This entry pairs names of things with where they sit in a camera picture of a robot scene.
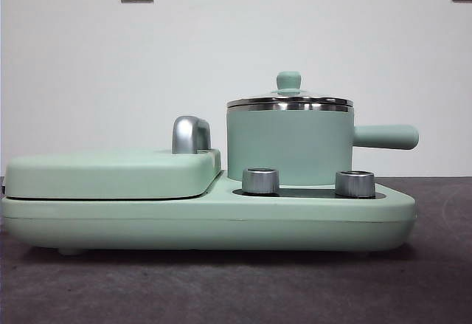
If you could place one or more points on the glass lid with green knob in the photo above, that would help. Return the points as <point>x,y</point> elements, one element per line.
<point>288,80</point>

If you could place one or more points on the silver control knob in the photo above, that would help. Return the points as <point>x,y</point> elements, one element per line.
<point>260,182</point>
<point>354,183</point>

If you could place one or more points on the green breakfast machine base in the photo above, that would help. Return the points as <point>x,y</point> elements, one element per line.
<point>221,224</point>

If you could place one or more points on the green griddle cover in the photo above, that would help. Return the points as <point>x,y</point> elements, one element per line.
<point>110,176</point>

